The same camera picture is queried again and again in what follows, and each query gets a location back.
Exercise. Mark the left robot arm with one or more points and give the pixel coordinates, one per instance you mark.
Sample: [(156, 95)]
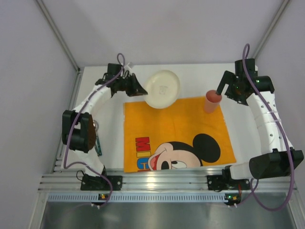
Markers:
[(78, 129)]

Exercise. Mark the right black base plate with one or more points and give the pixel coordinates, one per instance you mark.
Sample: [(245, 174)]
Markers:
[(220, 183)]

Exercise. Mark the orange cartoon placemat cloth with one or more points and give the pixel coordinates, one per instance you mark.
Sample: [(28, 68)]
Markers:
[(180, 136)]

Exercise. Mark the cream round plate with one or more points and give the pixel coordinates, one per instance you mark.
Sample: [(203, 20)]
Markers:
[(163, 89)]

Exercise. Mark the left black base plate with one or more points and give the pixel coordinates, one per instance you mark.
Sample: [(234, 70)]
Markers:
[(89, 183)]

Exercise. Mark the right aluminium frame post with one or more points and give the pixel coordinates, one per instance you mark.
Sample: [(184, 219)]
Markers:
[(276, 18)]

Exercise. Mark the aluminium frame post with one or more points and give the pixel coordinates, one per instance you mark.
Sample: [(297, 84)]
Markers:
[(276, 18), (56, 32)]

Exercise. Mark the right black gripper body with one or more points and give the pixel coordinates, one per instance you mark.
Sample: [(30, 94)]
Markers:
[(228, 84)]

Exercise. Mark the left aluminium frame post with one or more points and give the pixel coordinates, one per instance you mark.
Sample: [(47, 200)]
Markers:
[(56, 32)]

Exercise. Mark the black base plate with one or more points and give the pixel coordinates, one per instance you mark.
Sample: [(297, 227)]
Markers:
[(220, 183), (89, 183)]

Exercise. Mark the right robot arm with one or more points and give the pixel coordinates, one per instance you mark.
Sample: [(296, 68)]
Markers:
[(257, 92)]

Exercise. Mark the aluminium mounting rail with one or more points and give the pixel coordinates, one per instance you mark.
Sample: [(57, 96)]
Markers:
[(156, 181)]

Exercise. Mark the white slotted cable duct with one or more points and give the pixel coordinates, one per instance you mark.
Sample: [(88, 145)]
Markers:
[(143, 197)]

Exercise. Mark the steel spoon teal handle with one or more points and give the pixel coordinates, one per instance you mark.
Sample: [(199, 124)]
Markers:
[(96, 126)]

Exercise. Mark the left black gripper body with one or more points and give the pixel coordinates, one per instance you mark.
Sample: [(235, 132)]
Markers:
[(128, 85)]

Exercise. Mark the pink plastic cup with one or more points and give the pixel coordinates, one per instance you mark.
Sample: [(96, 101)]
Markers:
[(212, 100)]

